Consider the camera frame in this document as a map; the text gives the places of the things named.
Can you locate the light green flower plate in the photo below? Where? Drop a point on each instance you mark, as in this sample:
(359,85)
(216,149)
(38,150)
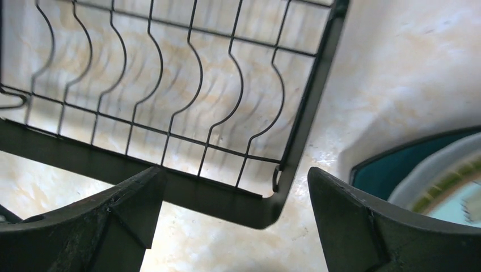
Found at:
(454,196)

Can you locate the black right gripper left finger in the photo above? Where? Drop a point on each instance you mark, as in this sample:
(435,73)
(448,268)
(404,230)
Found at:
(108,231)

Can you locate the dark teal square plate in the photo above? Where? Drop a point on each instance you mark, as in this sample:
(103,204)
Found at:
(380,174)

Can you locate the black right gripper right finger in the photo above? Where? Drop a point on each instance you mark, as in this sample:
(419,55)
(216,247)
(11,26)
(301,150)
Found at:
(360,232)

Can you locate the white plate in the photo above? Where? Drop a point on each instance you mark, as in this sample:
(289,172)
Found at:
(436,176)

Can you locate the black wire dish rack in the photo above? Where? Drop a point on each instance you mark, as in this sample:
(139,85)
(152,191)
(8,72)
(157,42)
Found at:
(220,94)

